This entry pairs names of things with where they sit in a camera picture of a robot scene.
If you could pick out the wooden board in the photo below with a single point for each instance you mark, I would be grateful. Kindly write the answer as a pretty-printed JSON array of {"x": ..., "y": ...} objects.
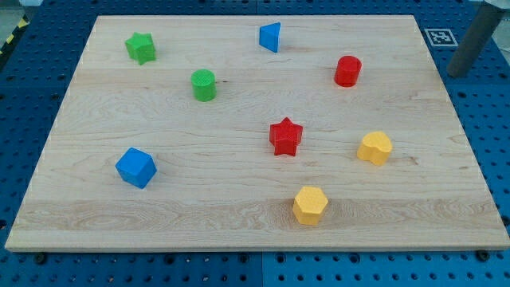
[{"x": 218, "y": 184}]

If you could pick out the red star block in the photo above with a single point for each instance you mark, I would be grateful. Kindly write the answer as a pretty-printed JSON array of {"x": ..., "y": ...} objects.
[{"x": 285, "y": 137}]

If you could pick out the green cylinder block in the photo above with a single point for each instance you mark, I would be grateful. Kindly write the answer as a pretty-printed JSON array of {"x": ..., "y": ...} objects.
[{"x": 203, "y": 85}]

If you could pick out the yellow hexagon block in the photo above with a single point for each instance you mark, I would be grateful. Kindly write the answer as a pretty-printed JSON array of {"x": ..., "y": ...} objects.
[{"x": 309, "y": 205}]

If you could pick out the blue triangle block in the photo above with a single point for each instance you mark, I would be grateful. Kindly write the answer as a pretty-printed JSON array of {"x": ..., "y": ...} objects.
[{"x": 269, "y": 36}]

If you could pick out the red cylinder block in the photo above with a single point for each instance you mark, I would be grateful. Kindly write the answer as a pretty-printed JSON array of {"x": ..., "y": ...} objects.
[{"x": 347, "y": 71}]

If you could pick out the blue cube block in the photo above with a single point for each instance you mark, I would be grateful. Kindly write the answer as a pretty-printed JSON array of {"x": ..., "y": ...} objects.
[{"x": 136, "y": 167}]

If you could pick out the green star block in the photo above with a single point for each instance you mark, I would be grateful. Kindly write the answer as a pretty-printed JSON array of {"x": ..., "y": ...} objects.
[{"x": 141, "y": 48}]

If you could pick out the white fiducial marker tag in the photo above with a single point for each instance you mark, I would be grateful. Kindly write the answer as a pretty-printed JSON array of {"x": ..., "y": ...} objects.
[{"x": 440, "y": 37}]

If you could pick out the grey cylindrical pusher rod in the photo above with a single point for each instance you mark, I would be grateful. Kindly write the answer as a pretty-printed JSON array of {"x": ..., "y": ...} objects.
[{"x": 487, "y": 18}]

